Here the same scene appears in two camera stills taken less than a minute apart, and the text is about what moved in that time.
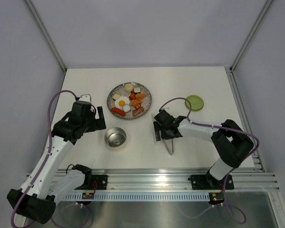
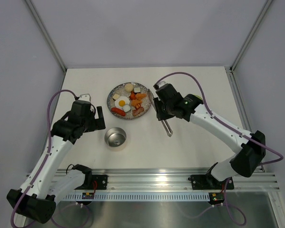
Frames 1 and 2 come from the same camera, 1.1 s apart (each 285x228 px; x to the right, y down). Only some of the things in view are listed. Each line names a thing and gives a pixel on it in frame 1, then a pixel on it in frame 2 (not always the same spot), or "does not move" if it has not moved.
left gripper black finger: x=101 y=114 does not move
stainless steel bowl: x=115 y=137 does not move
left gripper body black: x=92 y=124 does not move
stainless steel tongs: x=169 y=145 to x=169 y=129
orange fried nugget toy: x=140 y=96 does not move
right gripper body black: x=165 y=134 to x=163 y=110
